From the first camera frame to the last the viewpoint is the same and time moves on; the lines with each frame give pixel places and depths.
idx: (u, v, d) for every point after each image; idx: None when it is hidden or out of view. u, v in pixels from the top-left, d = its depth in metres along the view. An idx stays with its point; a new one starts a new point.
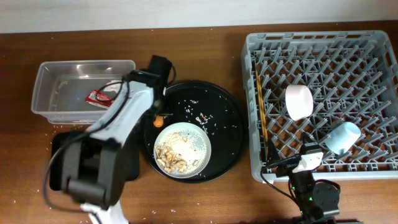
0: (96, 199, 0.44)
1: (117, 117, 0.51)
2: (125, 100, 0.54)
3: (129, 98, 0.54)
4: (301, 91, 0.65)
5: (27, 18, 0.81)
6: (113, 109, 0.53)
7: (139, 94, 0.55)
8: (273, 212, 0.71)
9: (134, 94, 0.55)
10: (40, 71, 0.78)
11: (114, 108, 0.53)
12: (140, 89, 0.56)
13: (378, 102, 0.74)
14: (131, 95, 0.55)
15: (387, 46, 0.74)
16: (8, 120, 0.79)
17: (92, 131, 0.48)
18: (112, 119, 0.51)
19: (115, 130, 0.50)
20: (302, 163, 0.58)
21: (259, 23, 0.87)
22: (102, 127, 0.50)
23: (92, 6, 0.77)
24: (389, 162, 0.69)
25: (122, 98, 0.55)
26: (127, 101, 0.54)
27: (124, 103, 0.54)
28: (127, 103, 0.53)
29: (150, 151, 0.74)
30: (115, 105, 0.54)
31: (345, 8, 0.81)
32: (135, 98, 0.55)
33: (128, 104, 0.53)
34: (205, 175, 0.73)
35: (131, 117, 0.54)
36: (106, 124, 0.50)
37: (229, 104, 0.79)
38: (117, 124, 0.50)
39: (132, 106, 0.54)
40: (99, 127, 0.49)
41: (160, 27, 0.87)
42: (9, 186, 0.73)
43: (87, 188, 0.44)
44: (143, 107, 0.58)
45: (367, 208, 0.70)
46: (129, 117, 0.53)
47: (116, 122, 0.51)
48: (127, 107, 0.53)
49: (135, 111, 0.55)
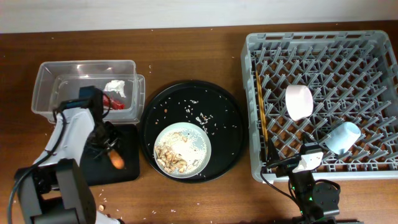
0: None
1: (62, 141, 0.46)
2: (62, 127, 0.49)
3: (68, 124, 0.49)
4: (301, 91, 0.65)
5: (28, 18, 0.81)
6: (55, 134, 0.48)
7: (76, 117, 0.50)
8: (273, 212, 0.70)
9: (73, 119, 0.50)
10: (40, 71, 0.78)
11: (54, 137, 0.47)
12: (78, 112, 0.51)
13: (378, 102, 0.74)
14: (69, 120, 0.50)
15: (387, 46, 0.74)
16: (7, 121, 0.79)
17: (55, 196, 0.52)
18: (55, 145, 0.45)
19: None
20: (302, 163, 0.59)
21: (259, 23, 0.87)
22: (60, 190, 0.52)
23: (92, 6, 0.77)
24: (390, 162, 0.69)
25: (60, 126, 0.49)
26: (64, 126, 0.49)
27: (62, 132, 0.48)
28: (65, 132, 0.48)
29: (150, 151, 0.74)
30: (56, 132, 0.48)
31: (345, 7, 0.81)
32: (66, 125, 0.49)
33: (68, 129, 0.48)
34: (204, 175, 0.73)
35: (76, 140, 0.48)
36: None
37: (229, 103, 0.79)
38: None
39: (73, 128, 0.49)
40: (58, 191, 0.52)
41: (160, 27, 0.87)
42: (10, 186, 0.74)
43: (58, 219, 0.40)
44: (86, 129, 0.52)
45: (367, 208, 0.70)
46: (72, 142, 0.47)
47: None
48: (64, 135, 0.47)
49: (78, 135, 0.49)
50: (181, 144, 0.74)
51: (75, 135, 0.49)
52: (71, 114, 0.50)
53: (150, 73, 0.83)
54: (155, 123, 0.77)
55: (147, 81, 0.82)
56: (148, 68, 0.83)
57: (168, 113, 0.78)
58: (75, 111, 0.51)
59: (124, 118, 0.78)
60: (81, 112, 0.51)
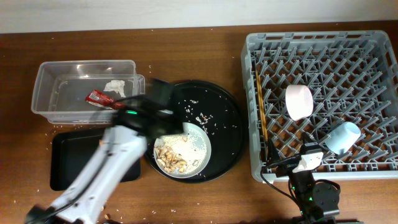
0: None
1: (88, 190, 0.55)
2: (109, 162, 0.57)
3: (109, 155, 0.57)
4: (301, 91, 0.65)
5: (28, 18, 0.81)
6: (104, 181, 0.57)
7: (118, 144, 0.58)
8: (272, 212, 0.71)
9: (115, 148, 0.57)
10: (40, 71, 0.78)
11: (91, 170, 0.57)
12: (128, 142, 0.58)
13: (377, 102, 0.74)
14: (115, 149, 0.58)
15: (387, 46, 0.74)
16: (7, 121, 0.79)
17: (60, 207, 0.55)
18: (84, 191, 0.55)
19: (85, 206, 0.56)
20: (302, 163, 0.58)
21: (259, 23, 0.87)
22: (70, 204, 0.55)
23: (92, 6, 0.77)
24: (389, 161, 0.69)
25: (102, 155, 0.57)
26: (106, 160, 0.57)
27: (101, 165, 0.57)
28: (93, 173, 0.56)
29: (150, 151, 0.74)
30: (86, 173, 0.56)
31: (345, 7, 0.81)
32: (119, 153, 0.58)
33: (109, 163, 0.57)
34: (204, 175, 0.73)
35: (109, 180, 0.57)
36: (74, 198, 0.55)
37: (228, 102, 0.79)
38: (92, 195, 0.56)
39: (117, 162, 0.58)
40: (65, 205, 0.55)
41: (160, 27, 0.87)
42: (9, 186, 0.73)
43: None
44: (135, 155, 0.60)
45: (367, 208, 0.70)
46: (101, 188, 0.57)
47: (89, 195, 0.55)
48: (103, 172, 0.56)
49: (118, 165, 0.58)
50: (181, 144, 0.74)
51: (115, 171, 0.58)
52: (117, 139, 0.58)
53: (150, 73, 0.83)
54: None
55: (147, 81, 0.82)
56: (148, 68, 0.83)
57: None
58: (125, 130, 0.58)
59: None
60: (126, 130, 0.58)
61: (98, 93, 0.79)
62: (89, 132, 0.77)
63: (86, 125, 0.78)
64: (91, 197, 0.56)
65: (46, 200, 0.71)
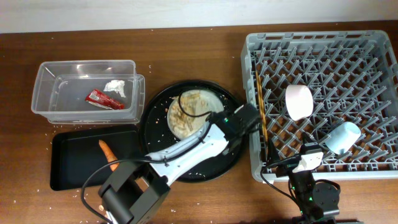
0: (126, 211, 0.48)
1: (178, 159, 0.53)
2: (198, 147, 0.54)
3: (202, 142, 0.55)
4: (301, 90, 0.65)
5: (27, 18, 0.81)
6: (194, 155, 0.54)
7: (209, 136, 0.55)
8: (273, 212, 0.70)
9: (207, 137, 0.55)
10: (40, 71, 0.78)
11: (185, 144, 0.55)
12: (217, 138, 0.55)
13: (378, 102, 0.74)
14: (207, 138, 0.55)
15: (387, 46, 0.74)
16: (7, 121, 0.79)
17: (153, 160, 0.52)
18: (176, 158, 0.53)
19: (174, 170, 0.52)
20: (302, 163, 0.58)
21: (259, 23, 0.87)
22: (163, 161, 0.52)
23: (92, 6, 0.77)
24: (389, 161, 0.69)
25: (195, 137, 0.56)
26: (198, 144, 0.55)
27: (192, 146, 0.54)
28: (193, 150, 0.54)
29: (150, 150, 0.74)
30: (180, 146, 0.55)
31: (345, 7, 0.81)
32: (210, 144, 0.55)
33: (197, 148, 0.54)
34: (205, 175, 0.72)
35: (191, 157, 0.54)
36: (167, 158, 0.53)
37: (229, 102, 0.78)
38: (179, 163, 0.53)
39: (200, 150, 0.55)
40: (159, 162, 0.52)
41: (160, 27, 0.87)
42: (9, 185, 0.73)
43: (119, 200, 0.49)
44: (211, 154, 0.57)
45: (367, 208, 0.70)
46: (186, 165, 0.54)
47: (179, 162, 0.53)
48: (189, 152, 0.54)
49: (203, 155, 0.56)
50: (188, 126, 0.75)
51: (197, 157, 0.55)
52: (210, 132, 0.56)
53: (150, 73, 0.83)
54: (155, 122, 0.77)
55: (147, 81, 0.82)
56: (148, 68, 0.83)
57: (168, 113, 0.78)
58: (216, 127, 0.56)
59: (124, 118, 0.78)
60: (211, 126, 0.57)
61: (98, 93, 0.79)
62: (89, 132, 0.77)
63: (86, 125, 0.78)
64: (177, 167, 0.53)
65: (46, 200, 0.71)
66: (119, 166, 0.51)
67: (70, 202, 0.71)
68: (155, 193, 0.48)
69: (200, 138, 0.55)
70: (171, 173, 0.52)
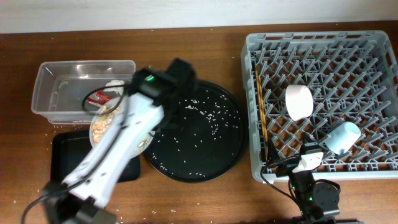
0: None
1: (99, 166, 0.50)
2: (125, 133, 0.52)
3: (124, 127, 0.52)
4: (301, 90, 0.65)
5: (28, 18, 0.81)
6: (122, 146, 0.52)
7: (133, 116, 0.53)
8: (273, 211, 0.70)
9: (129, 120, 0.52)
10: (40, 71, 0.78)
11: (105, 144, 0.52)
12: (140, 113, 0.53)
13: (378, 102, 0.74)
14: (128, 121, 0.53)
15: (387, 46, 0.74)
16: (7, 121, 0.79)
17: (71, 184, 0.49)
18: (96, 167, 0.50)
19: (98, 182, 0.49)
20: (302, 163, 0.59)
21: (259, 23, 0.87)
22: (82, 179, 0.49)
23: (92, 6, 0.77)
24: (390, 162, 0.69)
25: (117, 128, 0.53)
26: (120, 132, 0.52)
27: (114, 141, 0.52)
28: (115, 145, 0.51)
29: (150, 150, 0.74)
30: (101, 148, 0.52)
31: (345, 7, 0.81)
32: (135, 125, 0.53)
33: (122, 137, 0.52)
34: (204, 175, 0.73)
35: (116, 153, 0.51)
36: (85, 175, 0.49)
37: (229, 103, 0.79)
38: (103, 171, 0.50)
39: (126, 137, 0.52)
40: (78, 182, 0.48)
41: (160, 27, 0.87)
42: (9, 186, 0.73)
43: None
44: (143, 132, 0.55)
45: (368, 208, 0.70)
46: (113, 164, 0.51)
47: (102, 169, 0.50)
48: (112, 149, 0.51)
49: (131, 140, 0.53)
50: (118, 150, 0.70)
51: (125, 145, 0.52)
52: (131, 109, 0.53)
53: None
54: None
55: None
56: (148, 68, 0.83)
57: None
58: (140, 100, 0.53)
59: None
60: (132, 104, 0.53)
61: (98, 93, 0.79)
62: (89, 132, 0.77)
63: (86, 125, 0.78)
64: (103, 174, 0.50)
65: None
66: (45, 205, 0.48)
67: None
68: (88, 218, 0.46)
69: (122, 124, 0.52)
70: (96, 188, 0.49)
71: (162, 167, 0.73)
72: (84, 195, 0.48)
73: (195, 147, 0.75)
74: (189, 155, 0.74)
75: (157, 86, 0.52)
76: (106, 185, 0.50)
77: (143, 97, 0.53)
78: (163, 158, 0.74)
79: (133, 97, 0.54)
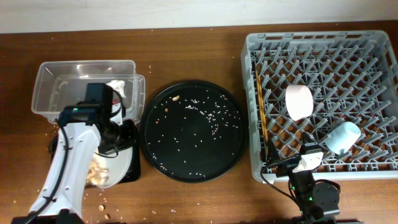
0: None
1: (62, 182, 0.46)
2: (73, 154, 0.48)
3: (71, 148, 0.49)
4: (301, 90, 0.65)
5: (28, 18, 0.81)
6: (76, 163, 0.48)
7: (73, 138, 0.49)
8: (273, 211, 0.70)
9: (71, 141, 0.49)
10: (40, 71, 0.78)
11: (56, 169, 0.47)
12: (81, 132, 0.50)
13: (378, 102, 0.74)
14: (72, 141, 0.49)
15: (387, 46, 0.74)
16: (7, 121, 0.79)
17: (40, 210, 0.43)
18: (57, 184, 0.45)
19: (66, 197, 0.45)
20: (302, 163, 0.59)
21: (259, 23, 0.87)
22: (48, 200, 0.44)
23: (92, 7, 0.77)
24: (390, 162, 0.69)
25: (61, 151, 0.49)
26: (69, 153, 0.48)
27: (63, 163, 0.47)
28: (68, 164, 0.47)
29: (150, 151, 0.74)
30: (51, 175, 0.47)
31: (345, 8, 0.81)
32: (78, 142, 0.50)
33: (73, 154, 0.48)
34: (205, 175, 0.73)
35: (76, 168, 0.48)
36: (51, 195, 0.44)
37: (230, 103, 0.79)
38: (68, 185, 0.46)
39: (78, 154, 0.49)
40: (45, 204, 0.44)
41: (160, 27, 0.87)
42: (9, 186, 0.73)
43: None
44: (93, 145, 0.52)
45: (368, 208, 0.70)
46: (76, 178, 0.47)
47: (63, 186, 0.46)
48: (64, 171, 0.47)
49: (81, 156, 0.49)
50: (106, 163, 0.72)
51: (79, 160, 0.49)
52: (71, 132, 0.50)
53: (150, 73, 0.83)
54: (155, 122, 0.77)
55: (147, 81, 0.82)
56: (148, 68, 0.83)
57: (168, 113, 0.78)
58: (77, 124, 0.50)
59: None
60: (64, 129, 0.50)
61: None
62: None
63: None
64: (68, 189, 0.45)
65: None
66: None
67: None
68: None
69: (66, 145, 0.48)
70: (64, 203, 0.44)
71: (162, 167, 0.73)
72: (55, 214, 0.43)
73: (195, 147, 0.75)
74: (189, 155, 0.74)
75: (84, 114, 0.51)
76: (74, 198, 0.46)
77: (78, 122, 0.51)
78: (163, 158, 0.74)
79: (63, 128, 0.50)
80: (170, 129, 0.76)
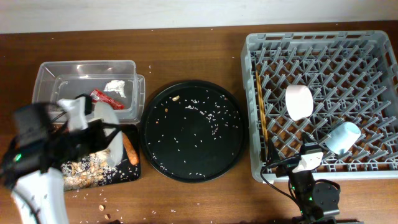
0: None
1: None
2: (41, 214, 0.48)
3: (36, 211, 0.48)
4: (301, 90, 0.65)
5: (28, 18, 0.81)
6: (49, 216, 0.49)
7: (36, 198, 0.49)
8: (273, 212, 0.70)
9: (36, 206, 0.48)
10: (40, 71, 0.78)
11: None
12: (36, 186, 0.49)
13: (378, 102, 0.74)
14: (35, 203, 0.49)
15: (387, 46, 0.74)
16: (7, 121, 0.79)
17: None
18: None
19: None
20: (302, 163, 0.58)
21: (259, 23, 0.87)
22: None
23: (92, 7, 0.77)
24: (390, 162, 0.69)
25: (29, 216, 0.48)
26: (38, 214, 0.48)
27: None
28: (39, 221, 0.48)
29: (150, 151, 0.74)
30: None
31: (345, 8, 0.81)
32: (43, 200, 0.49)
33: (42, 214, 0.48)
34: (204, 175, 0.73)
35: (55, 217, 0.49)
36: None
37: (229, 103, 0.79)
38: None
39: (48, 210, 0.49)
40: None
41: (160, 27, 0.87)
42: None
43: None
44: (56, 182, 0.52)
45: (368, 208, 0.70)
46: None
47: None
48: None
49: (52, 207, 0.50)
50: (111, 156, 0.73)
51: (53, 211, 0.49)
52: (29, 192, 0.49)
53: (150, 73, 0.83)
54: (155, 122, 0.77)
55: (147, 81, 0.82)
56: (148, 68, 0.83)
57: (168, 113, 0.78)
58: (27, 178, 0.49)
59: (124, 118, 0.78)
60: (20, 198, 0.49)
61: (99, 93, 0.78)
62: None
63: None
64: None
65: None
66: None
67: (70, 201, 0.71)
68: None
69: (32, 212, 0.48)
70: None
71: (162, 167, 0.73)
72: None
73: (195, 147, 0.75)
74: (189, 154, 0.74)
75: (30, 160, 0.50)
76: None
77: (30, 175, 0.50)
78: (162, 158, 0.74)
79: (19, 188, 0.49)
80: (170, 129, 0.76)
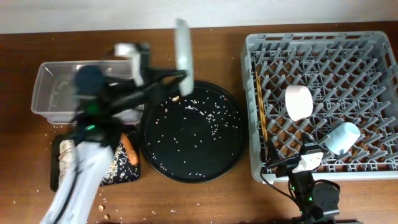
0: None
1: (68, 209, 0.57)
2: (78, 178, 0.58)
3: (78, 172, 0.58)
4: (301, 90, 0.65)
5: (28, 18, 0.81)
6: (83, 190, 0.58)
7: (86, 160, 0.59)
8: (272, 212, 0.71)
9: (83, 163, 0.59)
10: (40, 71, 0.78)
11: (61, 198, 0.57)
12: (94, 156, 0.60)
13: (377, 103, 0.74)
14: (83, 165, 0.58)
15: (386, 46, 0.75)
16: (7, 121, 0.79)
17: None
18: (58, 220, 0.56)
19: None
20: (302, 163, 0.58)
21: (258, 24, 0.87)
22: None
23: (93, 7, 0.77)
24: (389, 162, 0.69)
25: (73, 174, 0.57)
26: (78, 176, 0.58)
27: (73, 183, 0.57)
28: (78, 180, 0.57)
29: (150, 151, 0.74)
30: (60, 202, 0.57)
31: (345, 9, 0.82)
32: (90, 165, 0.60)
33: (79, 180, 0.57)
34: (204, 175, 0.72)
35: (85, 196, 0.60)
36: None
37: (229, 104, 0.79)
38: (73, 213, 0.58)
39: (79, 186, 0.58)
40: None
41: (160, 27, 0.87)
42: (10, 186, 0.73)
43: None
44: (102, 163, 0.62)
45: (368, 208, 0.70)
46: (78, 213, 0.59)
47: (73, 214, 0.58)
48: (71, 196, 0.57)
49: (91, 184, 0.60)
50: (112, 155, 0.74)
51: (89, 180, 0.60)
52: (84, 156, 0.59)
53: None
54: (155, 122, 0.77)
55: None
56: None
57: (168, 113, 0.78)
58: (90, 146, 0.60)
59: None
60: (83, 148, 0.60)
61: None
62: None
63: None
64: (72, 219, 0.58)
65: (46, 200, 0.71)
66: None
67: None
68: None
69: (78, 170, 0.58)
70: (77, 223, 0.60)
71: (162, 167, 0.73)
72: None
73: (195, 147, 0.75)
74: (189, 155, 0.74)
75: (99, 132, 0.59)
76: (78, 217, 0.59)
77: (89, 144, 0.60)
78: (162, 159, 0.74)
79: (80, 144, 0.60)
80: (170, 129, 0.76)
